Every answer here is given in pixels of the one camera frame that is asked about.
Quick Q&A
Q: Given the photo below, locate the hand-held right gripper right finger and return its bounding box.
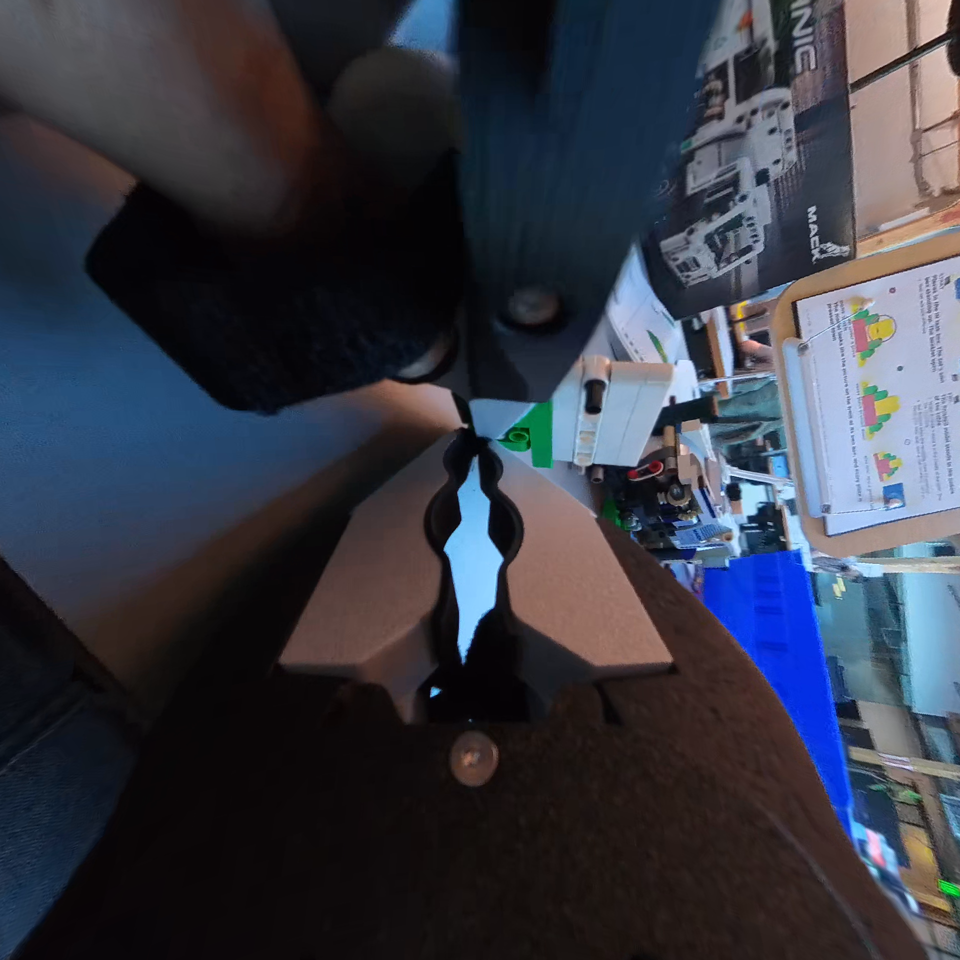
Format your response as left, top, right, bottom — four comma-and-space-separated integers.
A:
480, 438, 676, 674

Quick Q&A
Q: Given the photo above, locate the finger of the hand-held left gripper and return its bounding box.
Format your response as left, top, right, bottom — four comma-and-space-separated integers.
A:
468, 397, 541, 444

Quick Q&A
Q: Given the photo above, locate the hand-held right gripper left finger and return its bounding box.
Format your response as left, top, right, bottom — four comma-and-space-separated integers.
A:
279, 427, 466, 723

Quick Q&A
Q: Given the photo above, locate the green lego piece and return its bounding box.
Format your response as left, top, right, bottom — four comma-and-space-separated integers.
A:
498, 401, 557, 468

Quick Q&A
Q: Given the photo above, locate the lego truck model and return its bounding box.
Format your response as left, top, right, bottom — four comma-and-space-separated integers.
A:
551, 352, 798, 561

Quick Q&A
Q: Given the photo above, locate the lego set box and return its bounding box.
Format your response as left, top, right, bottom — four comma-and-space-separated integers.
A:
647, 0, 858, 321

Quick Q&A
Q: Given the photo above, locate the person's left hand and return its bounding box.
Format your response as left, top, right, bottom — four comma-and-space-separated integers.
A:
0, 0, 335, 234

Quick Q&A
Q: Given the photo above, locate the instruction booklet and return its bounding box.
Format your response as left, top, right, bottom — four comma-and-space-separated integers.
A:
606, 247, 688, 370

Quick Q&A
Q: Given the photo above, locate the blue plastic crate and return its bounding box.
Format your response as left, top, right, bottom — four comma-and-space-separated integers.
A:
699, 547, 858, 835

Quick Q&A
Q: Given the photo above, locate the wooden framed instruction board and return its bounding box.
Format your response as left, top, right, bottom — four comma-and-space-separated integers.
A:
771, 232, 960, 558

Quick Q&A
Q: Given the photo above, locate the person's jeans leg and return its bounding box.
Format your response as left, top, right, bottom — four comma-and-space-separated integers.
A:
0, 555, 145, 960

